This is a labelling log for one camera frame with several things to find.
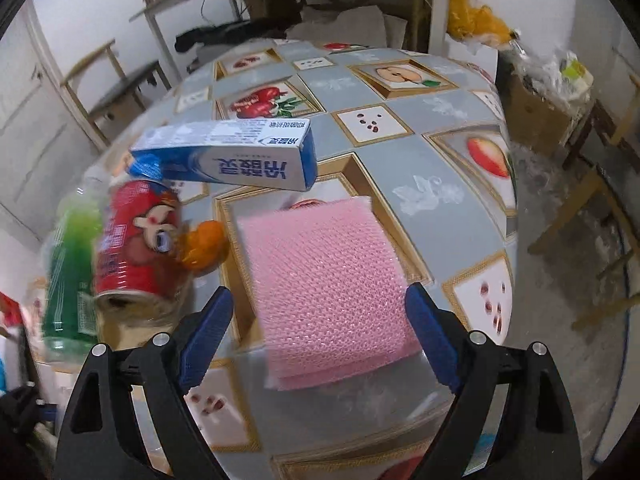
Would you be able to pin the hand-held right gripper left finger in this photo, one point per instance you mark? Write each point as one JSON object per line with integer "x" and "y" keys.
{"x": 207, "y": 340}

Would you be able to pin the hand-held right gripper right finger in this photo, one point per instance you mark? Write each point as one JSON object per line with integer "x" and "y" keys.
{"x": 432, "y": 335}

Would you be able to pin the pink bubble wrap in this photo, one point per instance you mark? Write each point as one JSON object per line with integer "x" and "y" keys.
{"x": 320, "y": 285}

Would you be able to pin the red drink can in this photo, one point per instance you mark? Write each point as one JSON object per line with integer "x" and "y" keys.
{"x": 135, "y": 240}

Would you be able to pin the green label plastic bottle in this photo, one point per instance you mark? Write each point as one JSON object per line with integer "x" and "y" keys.
{"x": 70, "y": 260}

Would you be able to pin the orange peel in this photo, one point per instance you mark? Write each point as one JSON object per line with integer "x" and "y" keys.
{"x": 205, "y": 245}

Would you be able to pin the fruit pattern tablecloth table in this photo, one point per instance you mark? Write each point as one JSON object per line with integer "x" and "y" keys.
{"x": 400, "y": 160}

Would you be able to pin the blue white toothpaste box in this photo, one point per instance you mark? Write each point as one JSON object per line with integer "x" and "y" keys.
{"x": 225, "y": 160}

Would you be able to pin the wooden chair black seat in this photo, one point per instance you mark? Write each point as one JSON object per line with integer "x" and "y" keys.
{"x": 130, "y": 85}
{"x": 575, "y": 210}

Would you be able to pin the open cardboard box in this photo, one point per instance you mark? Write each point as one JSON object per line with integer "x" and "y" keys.
{"x": 540, "y": 110}

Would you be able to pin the dark wooden stool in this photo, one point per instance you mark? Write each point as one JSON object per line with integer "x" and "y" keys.
{"x": 595, "y": 125}

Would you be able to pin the white door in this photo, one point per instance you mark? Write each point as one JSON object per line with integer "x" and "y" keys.
{"x": 35, "y": 135}

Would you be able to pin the pile of clear plastic bags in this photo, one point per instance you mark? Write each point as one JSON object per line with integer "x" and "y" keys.
{"x": 540, "y": 70}

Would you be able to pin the white green carton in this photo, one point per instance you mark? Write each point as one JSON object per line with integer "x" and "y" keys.
{"x": 575, "y": 75}

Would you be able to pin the black cloth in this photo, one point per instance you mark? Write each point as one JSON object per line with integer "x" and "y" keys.
{"x": 225, "y": 32}

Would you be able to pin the yellow plastic bag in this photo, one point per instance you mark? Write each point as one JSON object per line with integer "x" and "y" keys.
{"x": 475, "y": 20}

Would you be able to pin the white foam sheet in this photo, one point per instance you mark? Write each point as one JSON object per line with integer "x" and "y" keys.
{"x": 345, "y": 22}

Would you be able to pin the long wooden side table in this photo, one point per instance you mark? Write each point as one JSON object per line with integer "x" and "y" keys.
{"x": 440, "y": 5}

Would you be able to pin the small brown cardboard box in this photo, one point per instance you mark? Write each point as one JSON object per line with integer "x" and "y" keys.
{"x": 270, "y": 0}

